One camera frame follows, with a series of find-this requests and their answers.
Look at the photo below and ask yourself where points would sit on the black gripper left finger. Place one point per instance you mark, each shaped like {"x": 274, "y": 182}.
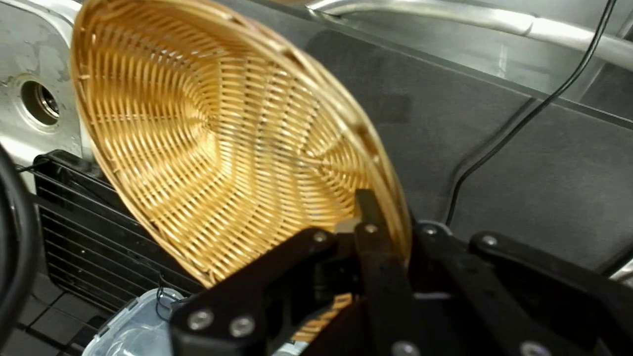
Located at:
{"x": 317, "y": 296}

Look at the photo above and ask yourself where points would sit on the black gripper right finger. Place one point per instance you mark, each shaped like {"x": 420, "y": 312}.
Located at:
{"x": 527, "y": 308}

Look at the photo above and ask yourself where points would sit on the woven wicker basket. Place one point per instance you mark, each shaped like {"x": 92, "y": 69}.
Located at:
{"x": 218, "y": 130}

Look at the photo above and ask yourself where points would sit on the bluish clear container lids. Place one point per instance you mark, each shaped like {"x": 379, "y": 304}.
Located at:
{"x": 131, "y": 326}

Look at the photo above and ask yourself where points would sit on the stainless steel dishwasher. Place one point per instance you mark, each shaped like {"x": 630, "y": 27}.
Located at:
{"x": 462, "y": 16}

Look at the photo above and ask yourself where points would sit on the stainless steel sink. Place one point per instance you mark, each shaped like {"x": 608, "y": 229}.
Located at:
{"x": 32, "y": 59}

